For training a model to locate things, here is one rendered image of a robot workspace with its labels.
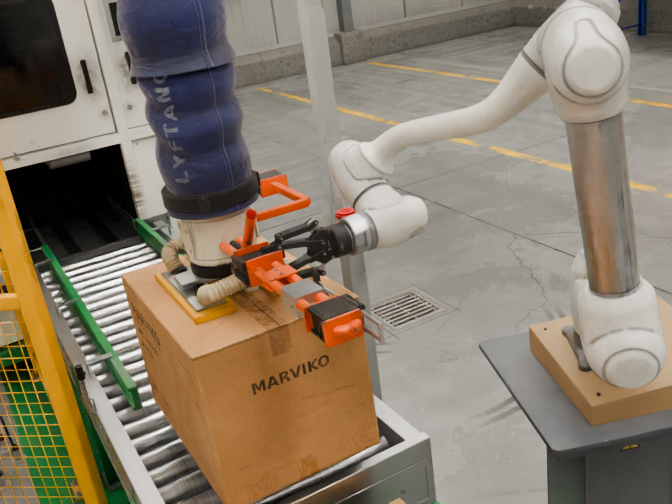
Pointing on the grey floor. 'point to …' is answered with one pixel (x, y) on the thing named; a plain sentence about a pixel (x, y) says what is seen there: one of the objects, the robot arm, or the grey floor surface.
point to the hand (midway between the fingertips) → (262, 265)
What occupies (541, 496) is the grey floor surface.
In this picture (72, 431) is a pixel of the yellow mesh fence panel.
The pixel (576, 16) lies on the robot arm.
